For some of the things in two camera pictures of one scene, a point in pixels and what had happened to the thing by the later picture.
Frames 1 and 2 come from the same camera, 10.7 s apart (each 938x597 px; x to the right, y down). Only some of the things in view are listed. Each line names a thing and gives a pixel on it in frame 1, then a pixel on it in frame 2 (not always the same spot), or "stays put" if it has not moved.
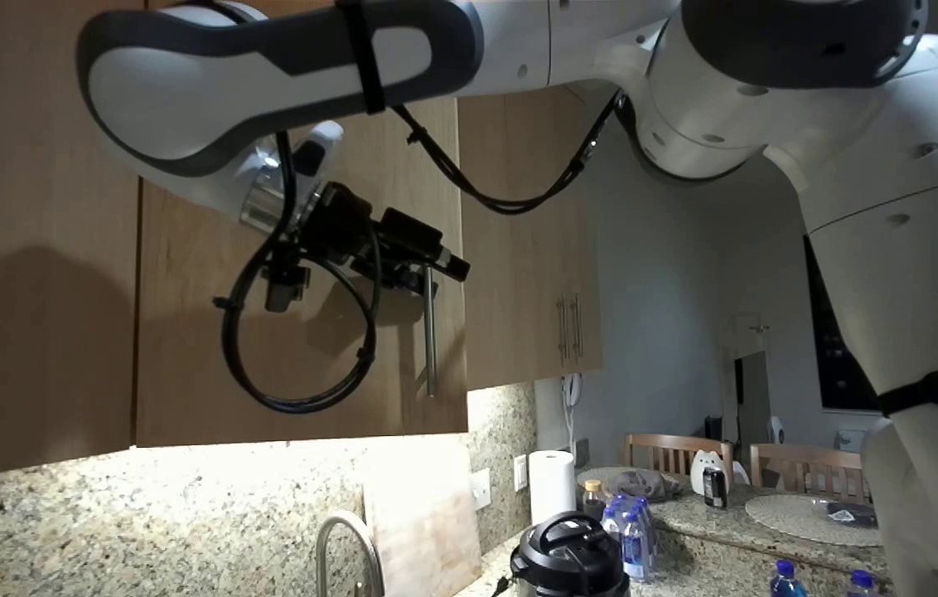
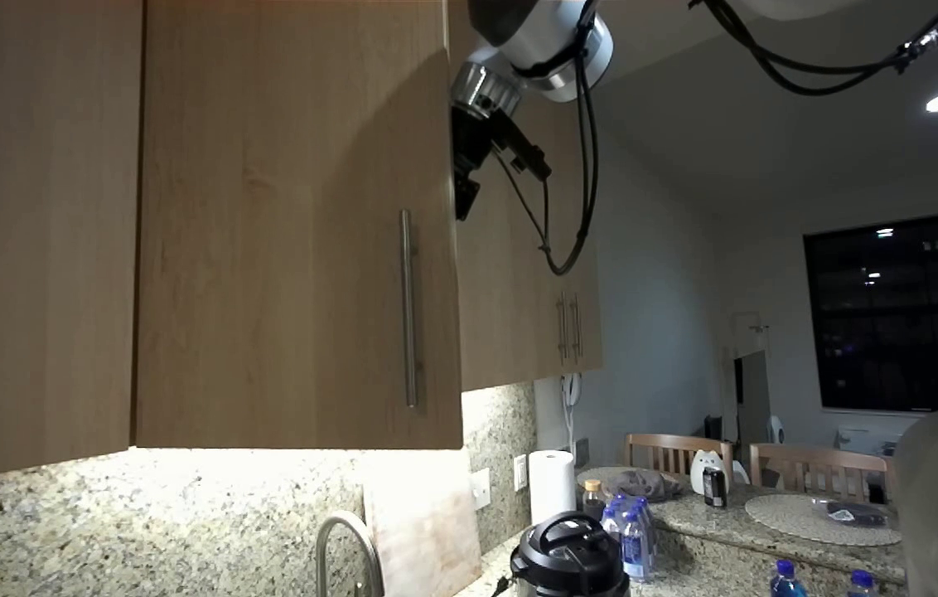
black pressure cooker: [569, 554] stays put
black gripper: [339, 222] -> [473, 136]
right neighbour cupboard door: [42, 226] stays put
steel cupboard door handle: [429, 275] -> [409, 314]
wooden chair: [676, 451] stays put
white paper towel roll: [553, 485] stays put
